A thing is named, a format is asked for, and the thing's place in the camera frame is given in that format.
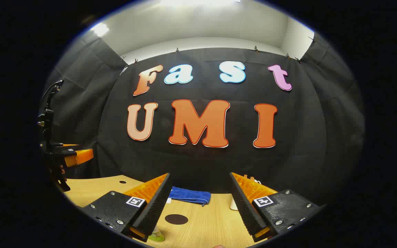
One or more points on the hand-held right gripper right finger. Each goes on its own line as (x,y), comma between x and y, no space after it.
(245,206)

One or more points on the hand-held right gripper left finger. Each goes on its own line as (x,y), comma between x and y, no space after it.
(157,203)

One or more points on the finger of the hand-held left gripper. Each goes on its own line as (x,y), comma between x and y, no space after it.
(65,148)
(81,156)

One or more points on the dark round coaster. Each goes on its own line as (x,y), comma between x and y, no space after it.
(176,219)

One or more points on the clear water bottle white label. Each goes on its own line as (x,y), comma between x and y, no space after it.
(157,236)

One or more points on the white toaster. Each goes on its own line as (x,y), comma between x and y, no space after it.
(233,206)

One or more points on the blue towel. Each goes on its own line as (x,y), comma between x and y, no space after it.
(190,195)

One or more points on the ceiling light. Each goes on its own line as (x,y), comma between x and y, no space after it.
(100,29)

